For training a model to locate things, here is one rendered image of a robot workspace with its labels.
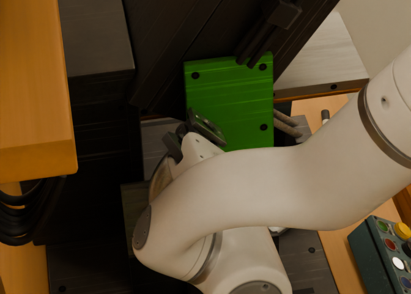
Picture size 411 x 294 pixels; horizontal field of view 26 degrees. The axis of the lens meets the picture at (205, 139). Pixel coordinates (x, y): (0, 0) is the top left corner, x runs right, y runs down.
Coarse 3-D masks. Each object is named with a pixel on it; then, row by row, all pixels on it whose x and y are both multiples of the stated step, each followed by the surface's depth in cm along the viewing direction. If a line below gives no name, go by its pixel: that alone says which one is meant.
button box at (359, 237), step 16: (368, 224) 135; (352, 240) 137; (368, 240) 134; (384, 240) 132; (400, 240) 135; (368, 256) 133; (384, 256) 130; (400, 256) 132; (368, 272) 132; (384, 272) 129; (400, 272) 128; (368, 288) 131; (384, 288) 128; (400, 288) 126
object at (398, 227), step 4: (396, 224) 136; (400, 224) 136; (404, 224) 137; (396, 228) 135; (400, 228) 135; (404, 228) 136; (408, 228) 136; (400, 232) 135; (404, 232) 135; (408, 232) 135; (400, 236) 135; (404, 236) 135; (408, 236) 135
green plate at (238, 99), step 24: (192, 72) 112; (216, 72) 112; (240, 72) 113; (264, 72) 114; (192, 96) 113; (216, 96) 114; (240, 96) 115; (264, 96) 115; (216, 120) 116; (240, 120) 117; (264, 120) 117; (240, 144) 118; (264, 144) 119
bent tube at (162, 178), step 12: (192, 108) 114; (192, 120) 112; (204, 120) 115; (204, 132) 112; (216, 132) 114; (156, 168) 116; (168, 168) 114; (156, 180) 115; (168, 180) 115; (156, 192) 116
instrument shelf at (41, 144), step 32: (0, 0) 77; (32, 0) 77; (0, 32) 74; (32, 32) 74; (0, 64) 71; (32, 64) 71; (64, 64) 71; (0, 96) 68; (32, 96) 68; (64, 96) 68; (0, 128) 66; (32, 128) 66; (64, 128) 66; (0, 160) 65; (32, 160) 66; (64, 160) 66
